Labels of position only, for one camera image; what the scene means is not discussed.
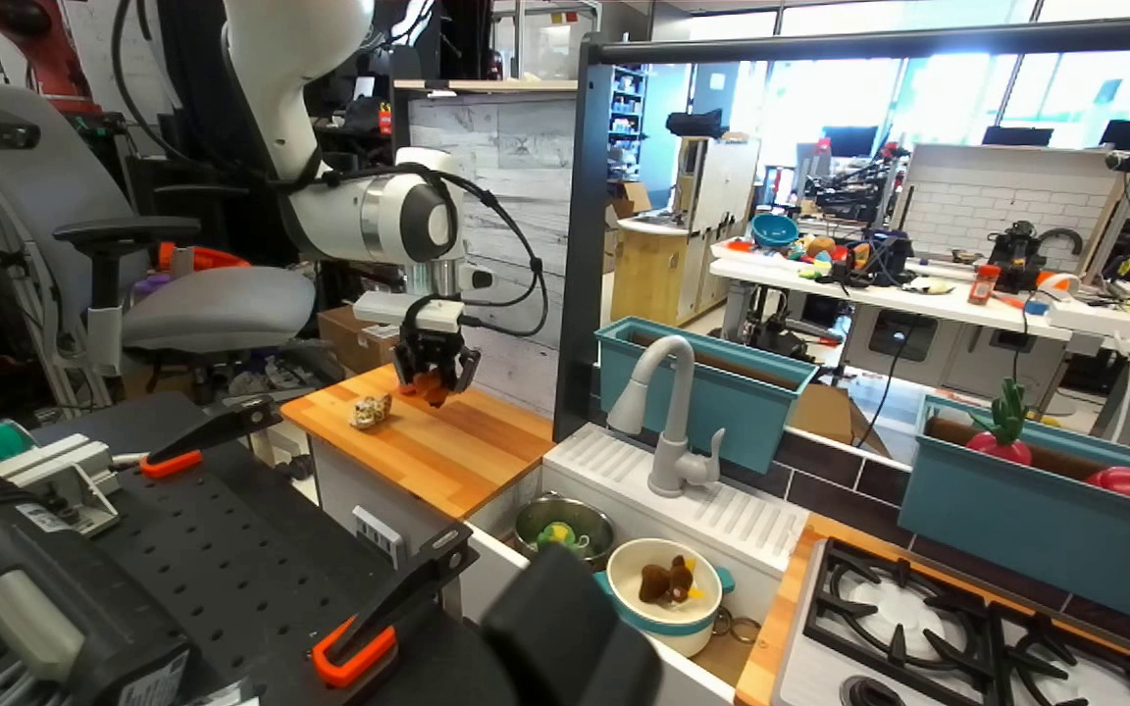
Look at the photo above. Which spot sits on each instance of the whitewashed wood panel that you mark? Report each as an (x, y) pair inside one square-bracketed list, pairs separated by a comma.
[(508, 221)]

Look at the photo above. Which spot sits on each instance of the black stove grate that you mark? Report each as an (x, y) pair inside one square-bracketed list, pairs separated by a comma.
[(971, 627)]

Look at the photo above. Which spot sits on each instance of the grey office chair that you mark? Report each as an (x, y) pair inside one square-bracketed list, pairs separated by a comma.
[(108, 247)]

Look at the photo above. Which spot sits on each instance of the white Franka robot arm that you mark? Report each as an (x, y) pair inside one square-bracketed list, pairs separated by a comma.
[(332, 168)]

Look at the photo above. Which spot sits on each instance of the teal planter box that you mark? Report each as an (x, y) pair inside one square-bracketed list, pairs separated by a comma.
[(707, 396), (1035, 515)]

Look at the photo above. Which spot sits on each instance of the small cream toy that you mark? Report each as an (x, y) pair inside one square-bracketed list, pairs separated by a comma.
[(371, 408)]

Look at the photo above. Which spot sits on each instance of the green bowl with food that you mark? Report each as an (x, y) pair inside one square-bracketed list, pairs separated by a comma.
[(563, 529)]

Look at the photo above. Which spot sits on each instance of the grey and black power device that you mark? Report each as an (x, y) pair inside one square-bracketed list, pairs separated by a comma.
[(40, 608)]

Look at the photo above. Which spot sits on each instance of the red toy radish with leaves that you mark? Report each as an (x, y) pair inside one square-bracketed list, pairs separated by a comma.
[(1001, 425)]

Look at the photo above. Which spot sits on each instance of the brown toy in pot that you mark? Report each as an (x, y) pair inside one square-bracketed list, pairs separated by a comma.
[(664, 578)]

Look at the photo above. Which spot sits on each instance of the black perforated mounting board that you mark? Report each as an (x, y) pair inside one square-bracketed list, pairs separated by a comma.
[(214, 551)]

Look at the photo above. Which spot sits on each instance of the cardboard box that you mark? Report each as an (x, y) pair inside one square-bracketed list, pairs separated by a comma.
[(354, 344)]

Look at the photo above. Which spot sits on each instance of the white cabinet base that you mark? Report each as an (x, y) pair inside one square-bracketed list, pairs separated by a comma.
[(354, 504)]

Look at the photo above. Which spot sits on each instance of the wooden cutting board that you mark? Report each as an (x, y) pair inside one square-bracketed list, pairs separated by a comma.
[(421, 451)]

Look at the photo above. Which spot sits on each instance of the black computer monitor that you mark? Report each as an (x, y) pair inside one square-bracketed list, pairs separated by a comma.
[(847, 137)]

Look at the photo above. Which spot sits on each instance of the white brick backsplash panel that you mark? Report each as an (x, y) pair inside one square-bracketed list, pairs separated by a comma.
[(1008, 196)]

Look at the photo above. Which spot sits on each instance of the white toy sink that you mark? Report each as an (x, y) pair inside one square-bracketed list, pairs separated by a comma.
[(707, 504)]

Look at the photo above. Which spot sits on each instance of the red robot arm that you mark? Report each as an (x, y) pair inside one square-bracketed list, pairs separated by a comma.
[(37, 51)]

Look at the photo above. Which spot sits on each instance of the white workbench table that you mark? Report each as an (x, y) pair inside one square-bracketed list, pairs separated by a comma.
[(931, 308)]

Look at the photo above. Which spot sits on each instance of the yellow wooden cabinet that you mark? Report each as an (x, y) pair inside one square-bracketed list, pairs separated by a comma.
[(650, 274)]

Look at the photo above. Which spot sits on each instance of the blue bowl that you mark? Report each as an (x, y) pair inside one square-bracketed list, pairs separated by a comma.
[(774, 230)]

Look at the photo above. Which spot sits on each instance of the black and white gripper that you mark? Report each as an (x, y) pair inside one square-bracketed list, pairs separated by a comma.
[(435, 333)]

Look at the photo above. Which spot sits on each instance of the black camera on stand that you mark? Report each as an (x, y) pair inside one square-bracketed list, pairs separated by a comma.
[(694, 124)]

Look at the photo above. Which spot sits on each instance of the cream pot with teal rim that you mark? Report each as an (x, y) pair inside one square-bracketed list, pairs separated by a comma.
[(664, 612)]

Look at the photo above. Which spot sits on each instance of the grey toy faucet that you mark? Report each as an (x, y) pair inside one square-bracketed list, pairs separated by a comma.
[(667, 417)]

